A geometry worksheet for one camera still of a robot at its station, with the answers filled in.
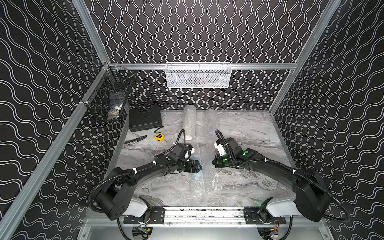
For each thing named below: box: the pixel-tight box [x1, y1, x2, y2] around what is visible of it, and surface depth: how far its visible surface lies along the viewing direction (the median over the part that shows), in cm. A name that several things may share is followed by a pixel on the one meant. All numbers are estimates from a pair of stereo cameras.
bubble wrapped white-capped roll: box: [182, 105, 197, 141], surface depth 106 cm
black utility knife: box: [124, 135, 148, 145], surface depth 105 cm
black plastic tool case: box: [128, 105, 163, 132], surface depth 109 cm
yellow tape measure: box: [154, 132, 165, 141], surface depth 105 cm
